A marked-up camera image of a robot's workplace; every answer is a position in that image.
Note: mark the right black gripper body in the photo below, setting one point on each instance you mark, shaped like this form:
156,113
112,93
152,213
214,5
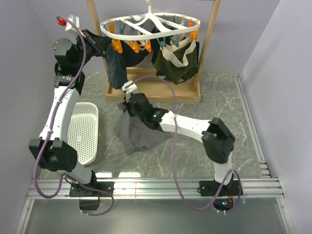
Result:
131,110

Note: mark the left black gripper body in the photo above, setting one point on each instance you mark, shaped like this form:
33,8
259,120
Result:
92,47

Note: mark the grey striped boxer underwear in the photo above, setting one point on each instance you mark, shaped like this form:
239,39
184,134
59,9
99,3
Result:
134,135

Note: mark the white round clip hanger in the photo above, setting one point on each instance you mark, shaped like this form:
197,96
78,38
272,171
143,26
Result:
149,25

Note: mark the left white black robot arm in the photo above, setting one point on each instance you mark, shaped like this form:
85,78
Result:
51,149

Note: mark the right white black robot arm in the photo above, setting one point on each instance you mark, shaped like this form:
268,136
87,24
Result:
217,139

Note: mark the wooden hanger stand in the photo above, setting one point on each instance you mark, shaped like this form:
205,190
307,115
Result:
152,86

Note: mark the navy striped hanging underwear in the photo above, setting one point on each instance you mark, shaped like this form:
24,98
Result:
117,75

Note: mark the olive green hanging underwear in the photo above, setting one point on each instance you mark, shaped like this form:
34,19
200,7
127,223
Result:
178,64

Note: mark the white perforated plastic basket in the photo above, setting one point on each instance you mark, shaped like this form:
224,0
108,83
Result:
83,132

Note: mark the teal clothes peg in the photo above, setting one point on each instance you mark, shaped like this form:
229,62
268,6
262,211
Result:
162,43
174,40

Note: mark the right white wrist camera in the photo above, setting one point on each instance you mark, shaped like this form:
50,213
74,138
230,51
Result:
129,87

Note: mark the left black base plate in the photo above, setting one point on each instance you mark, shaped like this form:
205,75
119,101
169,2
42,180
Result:
102,189

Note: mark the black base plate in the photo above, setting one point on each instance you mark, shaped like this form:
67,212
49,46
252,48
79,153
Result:
102,189
210,188

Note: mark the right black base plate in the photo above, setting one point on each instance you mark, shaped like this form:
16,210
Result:
210,188

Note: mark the black box under rail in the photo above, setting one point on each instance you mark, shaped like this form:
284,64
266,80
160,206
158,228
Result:
89,205

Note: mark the aluminium mounting rail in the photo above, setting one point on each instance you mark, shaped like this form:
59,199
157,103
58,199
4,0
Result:
153,206

